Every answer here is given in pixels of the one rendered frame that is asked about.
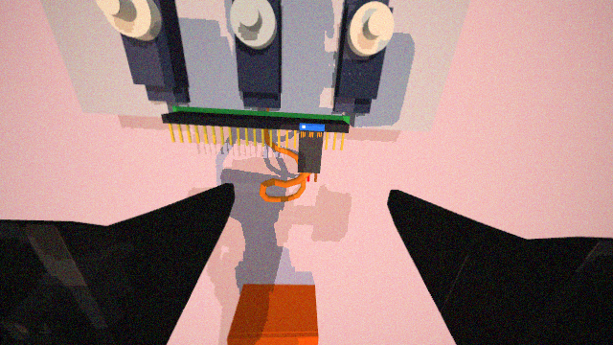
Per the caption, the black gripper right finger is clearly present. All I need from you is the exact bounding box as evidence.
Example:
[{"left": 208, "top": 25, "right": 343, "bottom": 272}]
[{"left": 387, "top": 190, "right": 613, "bottom": 345}]

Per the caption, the black pin header strip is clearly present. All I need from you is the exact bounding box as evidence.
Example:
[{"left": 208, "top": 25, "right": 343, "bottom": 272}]
[{"left": 161, "top": 106, "right": 350, "bottom": 133}]

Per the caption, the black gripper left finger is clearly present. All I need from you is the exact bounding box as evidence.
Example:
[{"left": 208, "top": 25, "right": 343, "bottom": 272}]
[{"left": 0, "top": 183, "right": 235, "bottom": 345}]

